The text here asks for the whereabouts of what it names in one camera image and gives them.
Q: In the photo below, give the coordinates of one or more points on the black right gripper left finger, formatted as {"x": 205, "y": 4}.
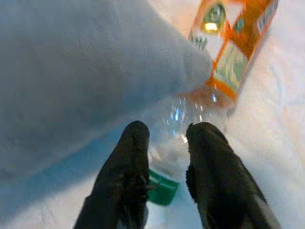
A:
{"x": 124, "y": 171}

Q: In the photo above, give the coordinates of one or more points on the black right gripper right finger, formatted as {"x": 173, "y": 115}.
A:
{"x": 219, "y": 181}

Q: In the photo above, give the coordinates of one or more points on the grey plush pillow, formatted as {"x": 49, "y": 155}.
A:
{"x": 83, "y": 59}

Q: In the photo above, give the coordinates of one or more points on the clear plastic bottle orange label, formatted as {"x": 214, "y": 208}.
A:
{"x": 228, "y": 62}

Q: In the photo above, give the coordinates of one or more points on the white quilted mattress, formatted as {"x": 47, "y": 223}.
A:
{"x": 274, "y": 119}

